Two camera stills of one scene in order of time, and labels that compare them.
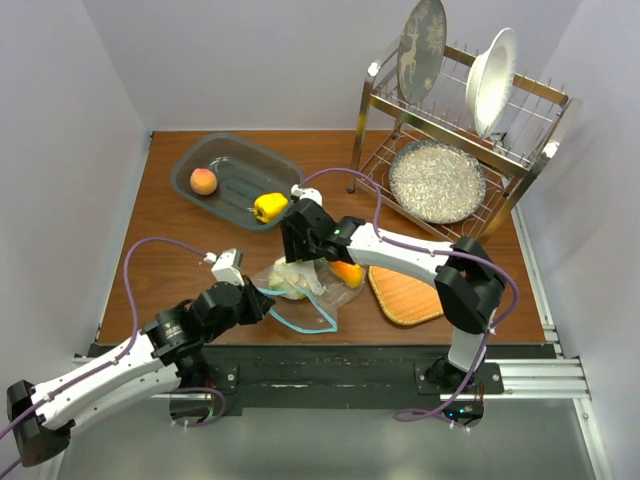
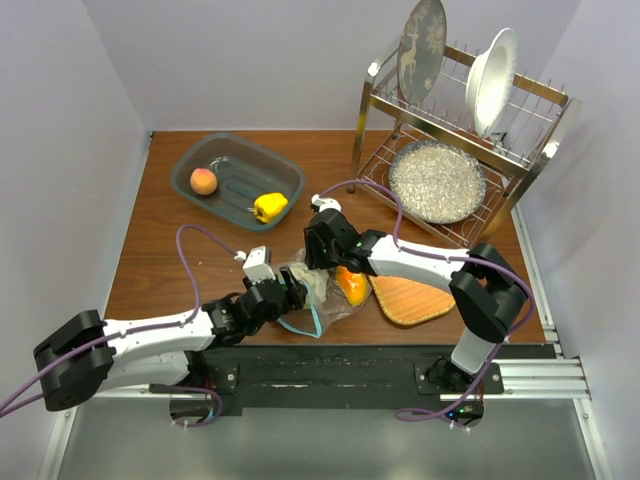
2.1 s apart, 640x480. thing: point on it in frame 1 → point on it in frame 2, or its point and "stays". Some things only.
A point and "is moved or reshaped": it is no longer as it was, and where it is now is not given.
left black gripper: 258,302 → 295,292
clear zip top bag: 307,294 is moved or reshaped
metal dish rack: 429,162 stays
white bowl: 490,80 stays
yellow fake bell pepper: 270,206 stays
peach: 203,181 stays
